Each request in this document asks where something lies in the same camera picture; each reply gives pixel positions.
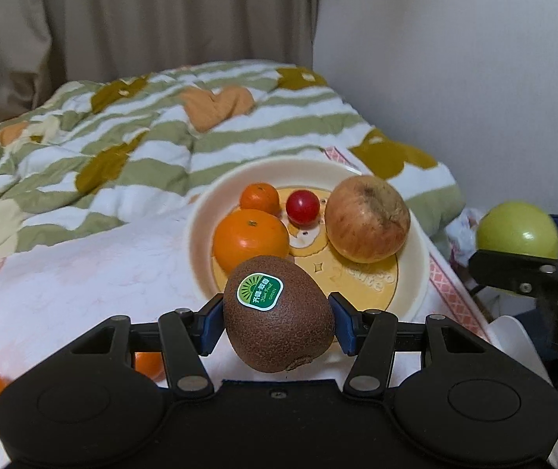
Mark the beige curtain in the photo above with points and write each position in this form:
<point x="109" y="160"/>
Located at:
<point x="137" y="14"/>

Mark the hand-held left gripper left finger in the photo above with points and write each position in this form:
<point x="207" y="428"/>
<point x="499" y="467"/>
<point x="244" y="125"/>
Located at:
<point x="213" y="325"/>

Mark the brown kiwi with green sticker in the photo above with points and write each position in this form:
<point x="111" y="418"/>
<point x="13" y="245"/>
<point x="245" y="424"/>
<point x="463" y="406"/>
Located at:
<point x="279" y="317"/>

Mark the cream bowl with yellow print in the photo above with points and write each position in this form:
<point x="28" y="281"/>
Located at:
<point x="408" y="283"/>

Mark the red cherry tomato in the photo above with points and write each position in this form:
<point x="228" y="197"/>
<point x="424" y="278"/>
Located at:
<point x="302" y="206"/>

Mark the white crumpled cloth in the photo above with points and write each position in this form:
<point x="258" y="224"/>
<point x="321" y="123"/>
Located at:
<point x="464" y="234"/>

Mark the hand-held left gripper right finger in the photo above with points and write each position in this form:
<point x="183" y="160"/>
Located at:
<point x="343" y="323"/>

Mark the green striped flower blanket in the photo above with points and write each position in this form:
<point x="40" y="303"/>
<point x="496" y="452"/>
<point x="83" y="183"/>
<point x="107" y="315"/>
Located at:
<point x="137" y="141"/>

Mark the pink floral tablecloth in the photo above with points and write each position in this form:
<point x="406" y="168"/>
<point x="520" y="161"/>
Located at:
<point x="88" y="278"/>

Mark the small orange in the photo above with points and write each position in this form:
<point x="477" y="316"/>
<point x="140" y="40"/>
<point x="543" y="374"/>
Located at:
<point x="259" y="198"/>
<point x="149" y="364"/>

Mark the green apple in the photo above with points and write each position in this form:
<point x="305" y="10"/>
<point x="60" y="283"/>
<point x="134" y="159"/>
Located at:
<point x="518" y="229"/>

